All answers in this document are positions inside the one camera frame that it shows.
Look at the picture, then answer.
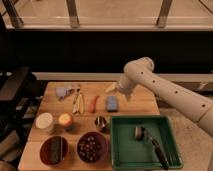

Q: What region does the metal window frame rail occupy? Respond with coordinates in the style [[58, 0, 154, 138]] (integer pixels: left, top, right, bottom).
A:
[[0, 0, 213, 31]]

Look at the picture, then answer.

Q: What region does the orange handled peeler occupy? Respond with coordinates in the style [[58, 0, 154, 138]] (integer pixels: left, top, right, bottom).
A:
[[88, 95, 100, 113]]

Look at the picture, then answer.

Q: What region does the brown bowl with nuts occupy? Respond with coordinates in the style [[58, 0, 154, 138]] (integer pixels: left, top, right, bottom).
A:
[[77, 132, 108, 163]]

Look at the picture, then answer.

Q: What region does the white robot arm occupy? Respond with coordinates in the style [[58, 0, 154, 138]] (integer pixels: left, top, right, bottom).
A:
[[105, 57, 213, 137]]

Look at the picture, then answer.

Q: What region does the white lidded jar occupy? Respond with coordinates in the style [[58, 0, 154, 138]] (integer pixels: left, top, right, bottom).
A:
[[35, 113, 54, 134]]

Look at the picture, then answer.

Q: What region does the small metal cup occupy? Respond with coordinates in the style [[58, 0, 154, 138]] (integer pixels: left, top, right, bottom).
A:
[[94, 116, 108, 132]]

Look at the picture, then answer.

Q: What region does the black chair at left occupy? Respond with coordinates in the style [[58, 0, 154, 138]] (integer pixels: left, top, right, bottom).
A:
[[0, 66, 44, 161]]

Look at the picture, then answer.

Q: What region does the black handled ice cream scoop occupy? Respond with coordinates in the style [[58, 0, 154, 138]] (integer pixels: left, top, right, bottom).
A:
[[134, 126, 169, 170]]

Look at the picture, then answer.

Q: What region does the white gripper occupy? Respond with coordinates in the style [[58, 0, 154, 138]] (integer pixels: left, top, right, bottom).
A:
[[105, 75, 136, 102]]

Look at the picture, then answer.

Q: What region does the blue sponge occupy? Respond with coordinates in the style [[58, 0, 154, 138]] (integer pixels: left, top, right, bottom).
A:
[[106, 96, 118, 112]]

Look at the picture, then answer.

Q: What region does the green plastic tray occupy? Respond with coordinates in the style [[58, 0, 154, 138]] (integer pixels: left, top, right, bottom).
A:
[[110, 115, 183, 171]]

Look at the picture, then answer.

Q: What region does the red yellow apple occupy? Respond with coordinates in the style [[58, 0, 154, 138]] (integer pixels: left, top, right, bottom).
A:
[[58, 113, 73, 130]]

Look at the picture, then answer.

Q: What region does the brown bowl with utensil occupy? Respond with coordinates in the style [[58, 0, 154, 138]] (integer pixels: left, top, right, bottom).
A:
[[40, 136, 68, 166]]

